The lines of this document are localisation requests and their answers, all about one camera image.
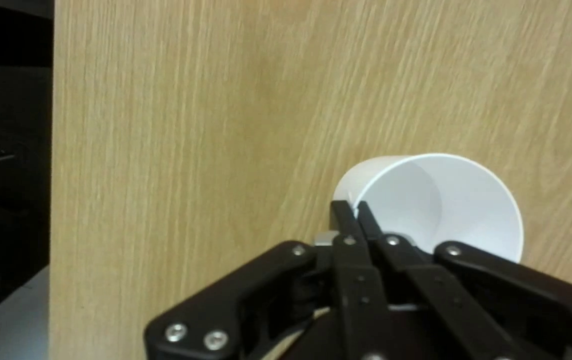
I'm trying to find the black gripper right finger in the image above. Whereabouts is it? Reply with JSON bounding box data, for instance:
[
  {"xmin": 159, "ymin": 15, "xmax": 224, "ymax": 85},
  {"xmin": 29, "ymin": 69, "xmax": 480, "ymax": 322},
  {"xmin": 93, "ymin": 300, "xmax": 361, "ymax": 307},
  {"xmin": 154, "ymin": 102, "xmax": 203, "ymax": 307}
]
[{"xmin": 359, "ymin": 202, "xmax": 572, "ymax": 360}]

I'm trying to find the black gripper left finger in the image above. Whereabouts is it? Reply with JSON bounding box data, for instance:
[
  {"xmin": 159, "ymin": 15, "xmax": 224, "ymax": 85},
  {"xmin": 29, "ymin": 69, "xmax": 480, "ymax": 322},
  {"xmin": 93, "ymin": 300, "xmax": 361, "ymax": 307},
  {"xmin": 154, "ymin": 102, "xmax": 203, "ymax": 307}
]
[{"xmin": 145, "ymin": 200, "xmax": 395, "ymax": 360}]

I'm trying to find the white plastic cup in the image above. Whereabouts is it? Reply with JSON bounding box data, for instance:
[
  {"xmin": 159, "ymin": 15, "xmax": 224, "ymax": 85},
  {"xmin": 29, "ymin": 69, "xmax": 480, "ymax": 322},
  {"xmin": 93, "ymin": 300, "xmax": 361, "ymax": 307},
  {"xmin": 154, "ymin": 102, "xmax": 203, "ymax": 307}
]
[{"xmin": 332, "ymin": 152, "xmax": 524, "ymax": 262}]

